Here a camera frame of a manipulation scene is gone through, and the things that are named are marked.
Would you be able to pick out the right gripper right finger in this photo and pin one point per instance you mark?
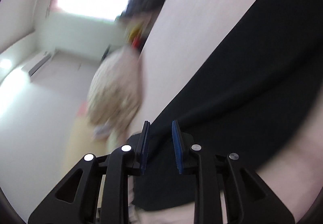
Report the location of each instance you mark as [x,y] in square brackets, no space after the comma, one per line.
[225,189]

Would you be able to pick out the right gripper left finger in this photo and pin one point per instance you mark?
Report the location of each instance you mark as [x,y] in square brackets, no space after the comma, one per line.
[95,190]

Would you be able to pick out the black pants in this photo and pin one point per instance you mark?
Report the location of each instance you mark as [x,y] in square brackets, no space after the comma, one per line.
[249,97]

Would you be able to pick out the beige headboard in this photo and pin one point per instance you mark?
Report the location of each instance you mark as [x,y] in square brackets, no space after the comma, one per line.
[80,143]

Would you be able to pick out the floral pink pillow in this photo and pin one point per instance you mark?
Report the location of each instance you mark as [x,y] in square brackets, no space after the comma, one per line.
[112,137]

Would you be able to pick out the rolled floral duvet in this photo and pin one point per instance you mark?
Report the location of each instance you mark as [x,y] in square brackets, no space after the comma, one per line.
[114,96]

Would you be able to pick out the yellow red toy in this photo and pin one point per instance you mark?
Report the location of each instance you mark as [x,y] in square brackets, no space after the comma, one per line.
[136,37]

